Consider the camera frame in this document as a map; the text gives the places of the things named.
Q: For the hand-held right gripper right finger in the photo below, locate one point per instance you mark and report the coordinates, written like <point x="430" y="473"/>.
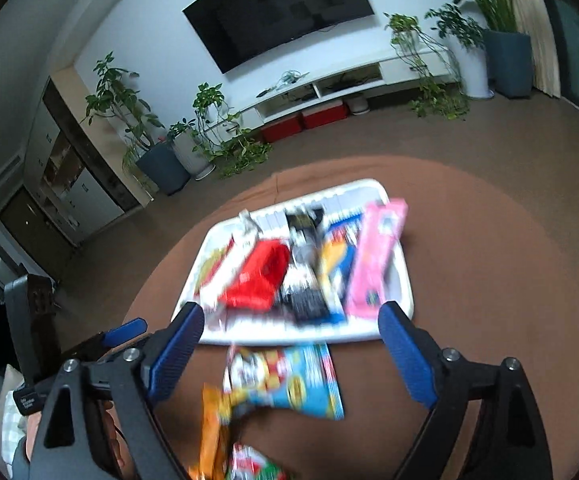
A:
<point x="407" y="355"/>

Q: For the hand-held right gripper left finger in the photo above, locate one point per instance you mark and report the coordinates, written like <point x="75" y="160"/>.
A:
<point x="177" y="350"/>

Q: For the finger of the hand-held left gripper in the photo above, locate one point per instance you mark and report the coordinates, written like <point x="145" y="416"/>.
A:
<point x="127" y="330"/>

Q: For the red and white striped packet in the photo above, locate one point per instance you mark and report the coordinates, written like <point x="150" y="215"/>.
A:
<point x="214" y="270"/>

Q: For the light blue snack packet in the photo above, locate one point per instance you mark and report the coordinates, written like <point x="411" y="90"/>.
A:
<point x="304" y="385"/>

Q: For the blue yellow snack packet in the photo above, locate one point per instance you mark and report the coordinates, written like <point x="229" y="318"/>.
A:
<point x="337" y="265"/>

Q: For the black snack packet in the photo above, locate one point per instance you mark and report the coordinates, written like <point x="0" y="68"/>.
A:
<point x="302" y="270"/>

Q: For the white plastic tray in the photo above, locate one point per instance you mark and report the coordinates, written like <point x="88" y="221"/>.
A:
<point x="269" y="217"/>

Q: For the person's left hand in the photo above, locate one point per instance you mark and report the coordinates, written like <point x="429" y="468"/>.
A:
<point x="112" y="442"/>

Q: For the orange snack packet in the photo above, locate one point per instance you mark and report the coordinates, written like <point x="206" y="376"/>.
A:
<point x="212" y="435"/>

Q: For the dark door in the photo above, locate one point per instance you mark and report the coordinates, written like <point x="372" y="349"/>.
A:
<point x="29" y="225"/>

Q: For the pink snack packet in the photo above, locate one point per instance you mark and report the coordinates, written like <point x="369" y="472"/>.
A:
<point x="374" y="260"/>

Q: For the white cloth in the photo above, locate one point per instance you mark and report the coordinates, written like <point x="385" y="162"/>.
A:
<point x="12" y="420"/>

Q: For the green red snack packet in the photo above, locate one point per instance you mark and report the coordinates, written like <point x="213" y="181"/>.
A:
<point x="252" y="465"/>

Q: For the leafy plant in dark pot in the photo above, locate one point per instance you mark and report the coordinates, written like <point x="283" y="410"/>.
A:
<point x="164" y="170"/>

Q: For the slim plant in white pot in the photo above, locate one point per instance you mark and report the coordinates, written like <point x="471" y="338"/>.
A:
<point x="192" y="155"/>

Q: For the low trailing plant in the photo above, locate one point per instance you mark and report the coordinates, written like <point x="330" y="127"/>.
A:
<point x="244" y="155"/>

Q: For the red storage box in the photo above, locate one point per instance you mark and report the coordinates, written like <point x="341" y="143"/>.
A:
<point x="323" y="114"/>
<point x="282" y="130"/>

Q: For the trailing vine plant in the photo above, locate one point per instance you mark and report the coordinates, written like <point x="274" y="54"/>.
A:
<point x="439" y="105"/>

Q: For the small white pot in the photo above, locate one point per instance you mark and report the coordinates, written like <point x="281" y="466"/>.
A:
<point x="358" y="105"/>

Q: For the leafy plant in white pot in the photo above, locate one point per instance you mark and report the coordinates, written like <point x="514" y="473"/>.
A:
<point x="474" y="75"/>

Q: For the white television console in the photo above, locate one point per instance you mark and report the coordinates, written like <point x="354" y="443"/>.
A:
<point x="404" y="62"/>

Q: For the small teal ornament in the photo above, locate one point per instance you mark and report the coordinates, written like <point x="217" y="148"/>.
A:
<point x="294" y="78"/>

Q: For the tall plant in dark pot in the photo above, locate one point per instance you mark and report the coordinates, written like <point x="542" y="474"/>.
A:
<point x="509" y="65"/>

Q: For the beige curtain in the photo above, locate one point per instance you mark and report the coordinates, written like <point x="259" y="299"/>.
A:
<point x="539" y="35"/>

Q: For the wooden wall cabinet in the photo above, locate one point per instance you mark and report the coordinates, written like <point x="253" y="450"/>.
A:
<point x="84" y="195"/>

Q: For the black wall television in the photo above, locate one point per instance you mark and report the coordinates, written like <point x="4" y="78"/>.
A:
<point x="279" y="10"/>

